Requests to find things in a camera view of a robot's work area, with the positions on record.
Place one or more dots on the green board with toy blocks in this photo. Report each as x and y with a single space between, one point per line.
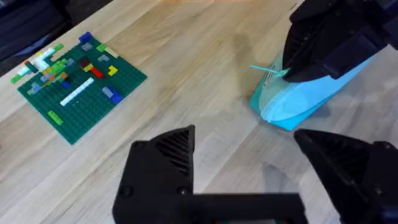
77 87

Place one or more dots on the light blue zip bag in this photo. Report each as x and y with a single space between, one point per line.
298 99

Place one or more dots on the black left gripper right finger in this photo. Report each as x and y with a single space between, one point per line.
351 174

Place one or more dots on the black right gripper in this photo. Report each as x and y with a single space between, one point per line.
391 25

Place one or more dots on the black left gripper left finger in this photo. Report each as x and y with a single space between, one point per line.
158 174

